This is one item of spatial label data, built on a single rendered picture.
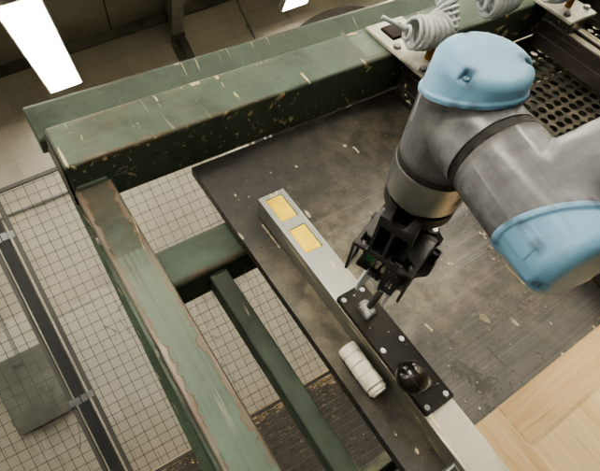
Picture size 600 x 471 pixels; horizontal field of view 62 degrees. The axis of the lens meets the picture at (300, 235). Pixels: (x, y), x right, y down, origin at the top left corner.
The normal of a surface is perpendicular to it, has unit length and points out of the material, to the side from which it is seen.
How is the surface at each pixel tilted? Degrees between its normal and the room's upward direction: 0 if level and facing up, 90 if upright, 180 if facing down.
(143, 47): 90
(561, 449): 60
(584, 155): 53
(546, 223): 65
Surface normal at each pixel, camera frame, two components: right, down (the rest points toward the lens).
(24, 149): 0.24, -0.08
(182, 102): 0.10, -0.58
